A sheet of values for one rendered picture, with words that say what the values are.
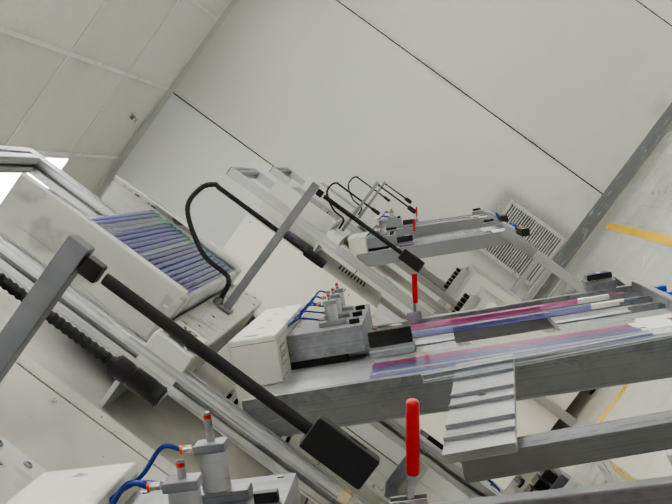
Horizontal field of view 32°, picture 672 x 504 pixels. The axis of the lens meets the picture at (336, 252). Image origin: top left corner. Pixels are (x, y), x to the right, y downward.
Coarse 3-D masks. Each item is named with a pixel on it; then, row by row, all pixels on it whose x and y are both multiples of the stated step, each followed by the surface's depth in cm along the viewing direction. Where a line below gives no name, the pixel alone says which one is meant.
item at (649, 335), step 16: (624, 336) 135; (640, 336) 134; (656, 336) 134; (528, 352) 137; (544, 352) 136; (560, 352) 136; (576, 352) 135; (448, 368) 138; (464, 368) 138; (480, 368) 137; (496, 368) 137
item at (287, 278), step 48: (288, 192) 540; (240, 240) 533; (336, 240) 526; (432, 240) 545; (480, 240) 525; (288, 288) 533; (384, 288) 526; (480, 288) 595; (576, 288) 520; (432, 432) 532; (528, 432) 529
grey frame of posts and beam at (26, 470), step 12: (0, 444) 103; (0, 456) 101; (12, 456) 103; (24, 456) 105; (0, 468) 98; (12, 468) 100; (24, 468) 102; (36, 468) 104; (0, 480) 97; (12, 480) 98; (24, 480) 99; (0, 492) 95; (12, 492) 96
